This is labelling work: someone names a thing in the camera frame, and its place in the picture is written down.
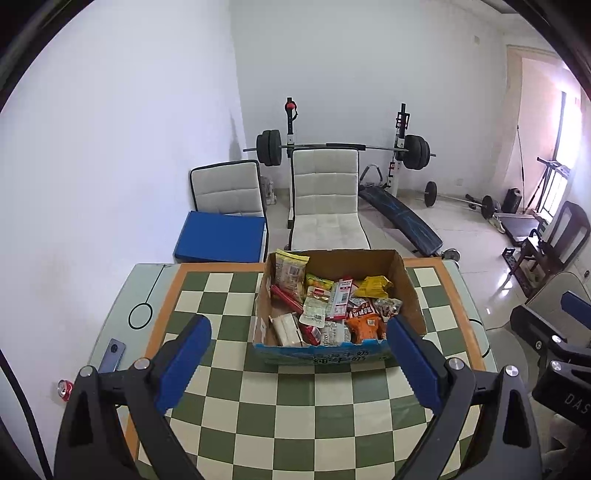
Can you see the cardboard box blue print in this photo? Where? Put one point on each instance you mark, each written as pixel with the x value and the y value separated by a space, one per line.
pixel 323 355

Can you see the racked barbell black plates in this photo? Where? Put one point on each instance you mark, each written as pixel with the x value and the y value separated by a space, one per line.
pixel 269 147

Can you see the red sausage stick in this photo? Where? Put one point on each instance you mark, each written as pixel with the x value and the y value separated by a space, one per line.
pixel 284 297

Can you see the small dumbbell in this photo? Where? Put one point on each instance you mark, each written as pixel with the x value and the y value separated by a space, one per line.
pixel 450 254

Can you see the orange snack packet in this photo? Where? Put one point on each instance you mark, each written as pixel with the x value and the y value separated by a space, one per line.
pixel 364 330

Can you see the black perforated rack piece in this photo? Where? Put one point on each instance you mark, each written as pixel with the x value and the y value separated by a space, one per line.
pixel 515 267

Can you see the beige cracker packet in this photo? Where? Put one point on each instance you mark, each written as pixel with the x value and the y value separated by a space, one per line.
pixel 288 272

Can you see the small clear candy packet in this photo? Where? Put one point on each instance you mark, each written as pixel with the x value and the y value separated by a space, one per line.
pixel 388 308

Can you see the person's right forearm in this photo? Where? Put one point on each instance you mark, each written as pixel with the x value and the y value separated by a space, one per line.
pixel 570 438

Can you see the white quilted chair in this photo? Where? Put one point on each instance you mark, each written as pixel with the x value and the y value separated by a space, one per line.
pixel 325 194

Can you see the grey blue smartphone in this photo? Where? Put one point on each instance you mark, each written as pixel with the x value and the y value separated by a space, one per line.
pixel 110 355

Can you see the dark wooden chair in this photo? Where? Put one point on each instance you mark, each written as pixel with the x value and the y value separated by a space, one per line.
pixel 570 221

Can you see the clear glass jar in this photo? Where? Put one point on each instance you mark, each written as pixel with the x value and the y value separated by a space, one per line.
pixel 268 191

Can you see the black blue sit-up bench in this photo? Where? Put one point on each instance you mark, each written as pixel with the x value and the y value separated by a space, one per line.
pixel 401 217

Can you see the red soda can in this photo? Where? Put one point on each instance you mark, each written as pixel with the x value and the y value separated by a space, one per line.
pixel 64 390

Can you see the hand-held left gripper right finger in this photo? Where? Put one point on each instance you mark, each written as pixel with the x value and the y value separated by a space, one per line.
pixel 415 364

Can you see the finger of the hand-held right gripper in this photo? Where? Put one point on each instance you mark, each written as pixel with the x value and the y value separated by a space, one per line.
pixel 577 307
pixel 535 330

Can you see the red bordered white packet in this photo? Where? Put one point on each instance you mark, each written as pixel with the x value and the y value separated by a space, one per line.
pixel 340 297

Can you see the floor barbell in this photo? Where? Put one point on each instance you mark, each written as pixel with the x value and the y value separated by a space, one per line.
pixel 430 193

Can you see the checkered green white table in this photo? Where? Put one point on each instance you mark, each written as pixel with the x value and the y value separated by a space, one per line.
pixel 277 415

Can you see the black speaker box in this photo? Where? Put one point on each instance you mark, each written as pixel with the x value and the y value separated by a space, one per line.
pixel 512 201

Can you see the clear wrapper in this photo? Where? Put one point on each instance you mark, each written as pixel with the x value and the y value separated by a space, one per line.
pixel 334 333

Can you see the black folding stand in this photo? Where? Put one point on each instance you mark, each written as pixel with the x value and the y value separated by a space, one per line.
pixel 549 175

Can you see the yellow snack packet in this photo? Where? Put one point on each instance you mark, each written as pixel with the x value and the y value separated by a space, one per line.
pixel 374 286

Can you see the red brown biscuit packet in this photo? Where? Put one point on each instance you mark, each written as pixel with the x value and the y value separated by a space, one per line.
pixel 364 307

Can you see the colourful candy ball packet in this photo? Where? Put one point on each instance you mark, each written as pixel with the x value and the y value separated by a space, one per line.
pixel 319 282

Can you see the grey shell chair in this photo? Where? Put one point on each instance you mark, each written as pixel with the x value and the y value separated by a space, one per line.
pixel 554 288

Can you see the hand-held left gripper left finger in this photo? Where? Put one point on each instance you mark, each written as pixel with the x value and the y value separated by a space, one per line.
pixel 182 364

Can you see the white chair black frame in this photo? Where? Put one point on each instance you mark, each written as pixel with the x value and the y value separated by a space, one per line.
pixel 226 187

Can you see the white wafer packet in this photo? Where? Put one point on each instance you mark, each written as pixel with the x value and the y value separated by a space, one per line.
pixel 286 330

